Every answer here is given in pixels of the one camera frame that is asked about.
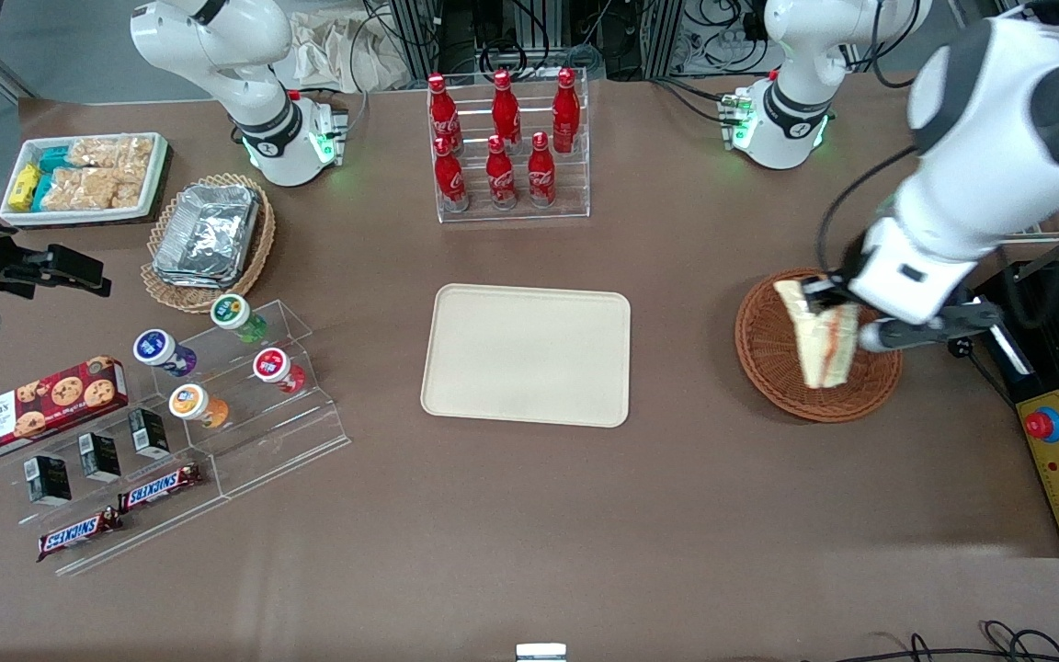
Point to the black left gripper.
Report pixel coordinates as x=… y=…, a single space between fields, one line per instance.
x=846 y=269

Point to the triangular sandwich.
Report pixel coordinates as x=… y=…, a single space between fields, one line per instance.
x=825 y=345

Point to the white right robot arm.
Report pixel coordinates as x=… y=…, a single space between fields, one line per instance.
x=254 y=92

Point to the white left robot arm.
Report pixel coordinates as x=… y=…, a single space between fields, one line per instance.
x=980 y=184

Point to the round brown wicker basket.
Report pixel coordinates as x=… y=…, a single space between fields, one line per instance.
x=768 y=359

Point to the oval light wicker basket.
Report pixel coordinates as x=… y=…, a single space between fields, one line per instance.
x=258 y=248

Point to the beige plastic serving tray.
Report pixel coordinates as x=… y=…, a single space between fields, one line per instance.
x=525 y=354

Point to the teal snack pack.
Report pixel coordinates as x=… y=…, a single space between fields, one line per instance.
x=54 y=159
x=41 y=193

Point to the yellow snack pack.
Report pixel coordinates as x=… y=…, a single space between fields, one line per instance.
x=24 y=187

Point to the clear rice cracker pack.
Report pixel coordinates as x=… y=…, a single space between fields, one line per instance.
x=88 y=189
x=111 y=153

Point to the purple lid gum jar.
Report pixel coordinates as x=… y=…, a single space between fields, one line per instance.
x=153 y=348

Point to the red Walkers cookie box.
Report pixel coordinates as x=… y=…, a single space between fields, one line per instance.
x=38 y=409

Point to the white rectangular snack bin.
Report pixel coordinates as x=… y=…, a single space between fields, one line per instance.
x=160 y=175

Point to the silver foil container stack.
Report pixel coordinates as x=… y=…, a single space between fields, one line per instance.
x=208 y=234

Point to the green lid gum jar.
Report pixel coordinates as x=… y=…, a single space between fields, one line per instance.
x=230 y=311

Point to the small black carton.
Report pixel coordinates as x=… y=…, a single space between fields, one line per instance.
x=99 y=457
x=149 y=434
x=48 y=480

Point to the orange lid gum jar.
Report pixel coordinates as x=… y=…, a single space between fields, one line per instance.
x=189 y=403

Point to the silver metal strip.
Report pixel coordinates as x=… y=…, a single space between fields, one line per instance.
x=1009 y=349

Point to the black appliance housing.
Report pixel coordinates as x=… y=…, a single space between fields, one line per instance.
x=1044 y=303

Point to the Snickers chocolate bar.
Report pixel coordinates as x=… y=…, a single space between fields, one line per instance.
x=160 y=487
x=79 y=534

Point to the red lid gum jar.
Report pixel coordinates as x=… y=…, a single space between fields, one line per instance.
x=272 y=366

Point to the clear acrylic bottle rack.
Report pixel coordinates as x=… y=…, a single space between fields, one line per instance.
x=575 y=184

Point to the clear acrylic stepped stand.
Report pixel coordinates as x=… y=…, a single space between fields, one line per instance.
x=281 y=441

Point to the red Coca-Cola bottle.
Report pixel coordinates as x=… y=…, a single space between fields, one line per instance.
x=500 y=176
x=566 y=112
x=506 y=110
x=443 y=115
x=541 y=175
x=449 y=179

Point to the white crumpled cloth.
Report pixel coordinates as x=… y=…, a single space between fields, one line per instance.
x=346 y=46

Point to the small white device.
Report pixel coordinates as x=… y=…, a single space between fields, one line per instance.
x=540 y=653

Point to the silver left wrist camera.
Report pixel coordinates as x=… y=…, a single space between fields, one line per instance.
x=888 y=337

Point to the black equipment frame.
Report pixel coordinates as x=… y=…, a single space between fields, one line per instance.
x=493 y=37

